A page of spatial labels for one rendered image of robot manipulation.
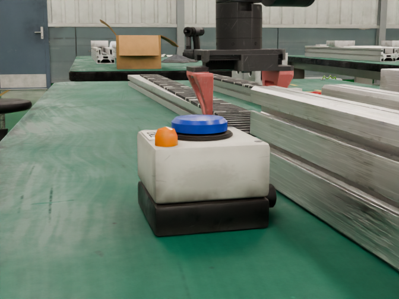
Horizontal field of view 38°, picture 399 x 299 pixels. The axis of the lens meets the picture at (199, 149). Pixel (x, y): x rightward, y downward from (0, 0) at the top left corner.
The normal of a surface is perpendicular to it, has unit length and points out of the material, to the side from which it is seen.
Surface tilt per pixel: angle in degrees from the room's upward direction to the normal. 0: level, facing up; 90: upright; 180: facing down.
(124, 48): 68
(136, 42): 63
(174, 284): 0
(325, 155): 90
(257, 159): 90
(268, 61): 90
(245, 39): 90
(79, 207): 0
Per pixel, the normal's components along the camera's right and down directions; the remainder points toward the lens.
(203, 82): 0.20, 0.52
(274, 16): 0.18, 0.18
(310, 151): -0.97, 0.04
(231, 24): -0.35, 0.18
